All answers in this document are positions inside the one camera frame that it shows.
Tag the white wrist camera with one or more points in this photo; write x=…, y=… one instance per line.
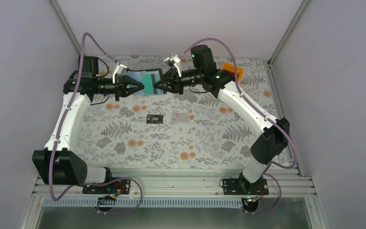
x=174, y=62
x=119, y=71

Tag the teal magnetic stripe card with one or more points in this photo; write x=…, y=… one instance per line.
x=148, y=80

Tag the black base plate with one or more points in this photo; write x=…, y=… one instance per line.
x=115, y=188
x=236, y=186

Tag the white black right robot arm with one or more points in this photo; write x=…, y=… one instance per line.
x=272, y=132

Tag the aluminium frame corner post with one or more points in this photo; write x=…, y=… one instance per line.
x=61, y=16

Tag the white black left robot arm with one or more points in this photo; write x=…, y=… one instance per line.
x=57, y=163

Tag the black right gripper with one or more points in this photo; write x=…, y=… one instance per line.
x=176, y=86

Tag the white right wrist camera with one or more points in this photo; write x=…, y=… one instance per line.
x=174, y=62

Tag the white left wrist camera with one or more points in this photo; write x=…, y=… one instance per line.
x=119, y=71

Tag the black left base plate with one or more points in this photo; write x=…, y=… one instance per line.
x=115, y=188

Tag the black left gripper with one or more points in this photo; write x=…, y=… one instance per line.
x=120, y=87

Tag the perforated cable duct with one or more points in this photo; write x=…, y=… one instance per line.
x=151, y=202

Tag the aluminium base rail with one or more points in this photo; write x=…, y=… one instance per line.
x=204, y=183

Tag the dark VIP credit card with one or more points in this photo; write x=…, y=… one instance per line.
x=154, y=119

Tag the right aluminium frame post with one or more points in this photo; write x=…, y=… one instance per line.
x=288, y=32

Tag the floral table cover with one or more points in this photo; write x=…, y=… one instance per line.
x=115, y=133

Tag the pale pink floral card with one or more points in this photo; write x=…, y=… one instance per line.
x=180, y=118

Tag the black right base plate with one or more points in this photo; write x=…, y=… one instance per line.
x=236, y=186

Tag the orange plastic bin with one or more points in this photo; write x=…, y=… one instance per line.
x=231, y=69

